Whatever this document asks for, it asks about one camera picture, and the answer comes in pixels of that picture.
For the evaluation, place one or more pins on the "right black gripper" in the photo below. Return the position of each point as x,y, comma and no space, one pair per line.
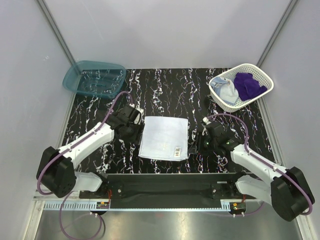
195,149

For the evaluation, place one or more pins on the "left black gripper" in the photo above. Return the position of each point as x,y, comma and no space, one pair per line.
136,138

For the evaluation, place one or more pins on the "white towel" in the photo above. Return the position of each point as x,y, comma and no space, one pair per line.
164,138

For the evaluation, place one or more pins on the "light blue towel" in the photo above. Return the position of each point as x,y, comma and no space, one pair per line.
225,89

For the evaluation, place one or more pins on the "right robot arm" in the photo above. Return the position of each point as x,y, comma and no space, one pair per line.
285,189

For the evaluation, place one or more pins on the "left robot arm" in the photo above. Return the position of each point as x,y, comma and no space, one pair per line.
57,167

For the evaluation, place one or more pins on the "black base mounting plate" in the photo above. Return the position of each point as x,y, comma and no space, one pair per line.
172,188

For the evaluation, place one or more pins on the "teal plastic basin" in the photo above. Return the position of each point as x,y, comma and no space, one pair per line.
95,79

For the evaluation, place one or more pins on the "right small circuit board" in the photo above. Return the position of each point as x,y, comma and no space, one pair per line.
239,206

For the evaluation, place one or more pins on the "small circuit board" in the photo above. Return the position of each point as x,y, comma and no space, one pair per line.
103,204
239,206

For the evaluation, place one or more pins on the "left small circuit board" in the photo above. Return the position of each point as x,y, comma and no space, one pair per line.
103,204

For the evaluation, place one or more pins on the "purple towel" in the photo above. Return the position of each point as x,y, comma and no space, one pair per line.
248,88

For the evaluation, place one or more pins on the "white plastic basket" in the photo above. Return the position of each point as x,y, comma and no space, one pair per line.
258,75

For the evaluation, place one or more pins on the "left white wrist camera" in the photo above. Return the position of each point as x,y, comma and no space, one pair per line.
138,113

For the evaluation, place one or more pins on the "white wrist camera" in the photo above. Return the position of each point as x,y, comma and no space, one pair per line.
205,122
138,113

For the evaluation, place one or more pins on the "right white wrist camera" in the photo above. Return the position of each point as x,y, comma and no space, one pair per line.
205,122

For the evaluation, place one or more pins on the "left aluminium frame post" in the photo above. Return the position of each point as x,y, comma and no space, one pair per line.
55,29

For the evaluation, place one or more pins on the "aluminium frame post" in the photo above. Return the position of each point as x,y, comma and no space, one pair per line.
277,31
55,29

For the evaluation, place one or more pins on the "white slotted cable duct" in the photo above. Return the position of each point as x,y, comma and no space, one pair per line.
138,206

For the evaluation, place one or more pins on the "right aluminium frame post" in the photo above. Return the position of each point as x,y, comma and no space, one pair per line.
277,31

